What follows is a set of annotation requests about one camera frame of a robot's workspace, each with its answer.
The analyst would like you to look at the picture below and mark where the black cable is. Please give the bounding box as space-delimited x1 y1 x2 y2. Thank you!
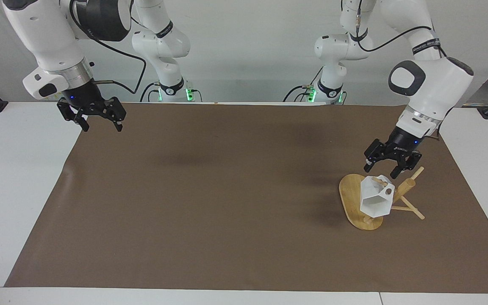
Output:
283 67 326 103
69 0 148 95
139 82 162 103
354 0 449 58

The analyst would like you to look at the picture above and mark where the white faceted cup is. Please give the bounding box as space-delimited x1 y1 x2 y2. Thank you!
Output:
359 175 396 218

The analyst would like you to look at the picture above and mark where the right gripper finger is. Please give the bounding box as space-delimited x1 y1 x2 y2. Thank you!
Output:
56 98 90 132
87 97 127 133

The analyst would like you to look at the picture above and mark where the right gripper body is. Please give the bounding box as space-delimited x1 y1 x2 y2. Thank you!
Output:
62 80 105 112

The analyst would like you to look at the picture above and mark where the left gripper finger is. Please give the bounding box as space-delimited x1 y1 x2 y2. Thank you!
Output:
363 138 392 172
390 152 423 180

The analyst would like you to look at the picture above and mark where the wooden cup rack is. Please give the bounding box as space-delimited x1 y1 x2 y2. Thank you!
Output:
339 166 426 231

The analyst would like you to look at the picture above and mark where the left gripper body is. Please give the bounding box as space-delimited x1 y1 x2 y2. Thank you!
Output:
386 126 424 160

